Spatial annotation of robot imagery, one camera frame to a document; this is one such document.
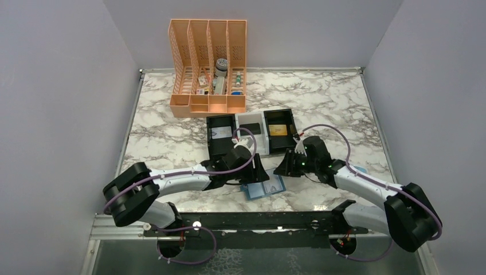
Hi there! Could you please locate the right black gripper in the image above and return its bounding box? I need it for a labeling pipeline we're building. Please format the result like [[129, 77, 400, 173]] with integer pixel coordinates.
[[274, 148, 318, 177]]

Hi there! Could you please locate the blue leather card holder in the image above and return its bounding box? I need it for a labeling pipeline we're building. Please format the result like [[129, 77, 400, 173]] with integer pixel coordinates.
[[240, 168, 286, 201]]

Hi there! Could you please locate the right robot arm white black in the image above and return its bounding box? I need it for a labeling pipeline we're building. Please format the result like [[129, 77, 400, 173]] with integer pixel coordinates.
[[274, 136, 442, 252]]

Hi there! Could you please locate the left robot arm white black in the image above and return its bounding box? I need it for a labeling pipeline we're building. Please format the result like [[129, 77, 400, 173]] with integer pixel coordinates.
[[103, 143, 270, 235]]

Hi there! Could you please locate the gold credit card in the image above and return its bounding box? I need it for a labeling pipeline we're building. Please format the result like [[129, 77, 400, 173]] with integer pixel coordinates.
[[269, 124, 288, 136]]

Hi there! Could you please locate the black credit card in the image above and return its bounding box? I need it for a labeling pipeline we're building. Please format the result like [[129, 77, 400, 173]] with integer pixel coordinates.
[[240, 123, 261, 135]]

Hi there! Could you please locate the white blue credit card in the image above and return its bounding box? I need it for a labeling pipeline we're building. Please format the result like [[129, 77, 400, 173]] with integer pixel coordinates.
[[210, 126, 233, 139]]

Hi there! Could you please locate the right black tray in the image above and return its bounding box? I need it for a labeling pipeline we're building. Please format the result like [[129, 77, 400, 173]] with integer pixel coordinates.
[[264, 109, 297, 155]]

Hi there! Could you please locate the black tray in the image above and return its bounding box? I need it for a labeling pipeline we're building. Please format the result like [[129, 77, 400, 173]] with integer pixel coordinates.
[[264, 109, 297, 155], [206, 115, 236, 160]]

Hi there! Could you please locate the white middle tray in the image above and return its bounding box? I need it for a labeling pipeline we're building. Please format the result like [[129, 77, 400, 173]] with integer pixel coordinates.
[[235, 112, 269, 156]]

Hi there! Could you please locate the left black tray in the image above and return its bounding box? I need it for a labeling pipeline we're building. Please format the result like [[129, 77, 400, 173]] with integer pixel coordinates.
[[206, 115, 236, 160]]

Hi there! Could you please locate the small green white bottle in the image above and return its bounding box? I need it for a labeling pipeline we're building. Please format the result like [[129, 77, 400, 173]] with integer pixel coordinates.
[[235, 72, 241, 87]]

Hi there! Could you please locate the small orange white box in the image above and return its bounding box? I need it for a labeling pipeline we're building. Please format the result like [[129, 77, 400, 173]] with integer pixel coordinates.
[[198, 76, 209, 88]]

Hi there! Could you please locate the grey round-headed bottle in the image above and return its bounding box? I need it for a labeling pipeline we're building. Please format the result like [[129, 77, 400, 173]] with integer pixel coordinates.
[[214, 58, 228, 95]]

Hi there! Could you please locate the orange plastic file organizer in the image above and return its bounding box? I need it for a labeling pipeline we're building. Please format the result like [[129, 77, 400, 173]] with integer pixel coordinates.
[[168, 19, 248, 118]]

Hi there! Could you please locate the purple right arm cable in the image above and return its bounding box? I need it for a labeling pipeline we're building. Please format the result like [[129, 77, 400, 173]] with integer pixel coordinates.
[[293, 124, 444, 262]]

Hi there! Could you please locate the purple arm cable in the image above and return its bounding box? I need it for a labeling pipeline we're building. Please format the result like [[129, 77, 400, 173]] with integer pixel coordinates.
[[103, 127, 258, 266], [293, 124, 444, 262]]

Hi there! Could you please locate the black mounting base rail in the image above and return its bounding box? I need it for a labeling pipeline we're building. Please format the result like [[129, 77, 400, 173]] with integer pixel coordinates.
[[139, 211, 369, 238]]

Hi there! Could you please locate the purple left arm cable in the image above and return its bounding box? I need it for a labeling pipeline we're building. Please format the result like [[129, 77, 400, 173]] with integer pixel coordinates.
[[103, 127, 258, 266]]

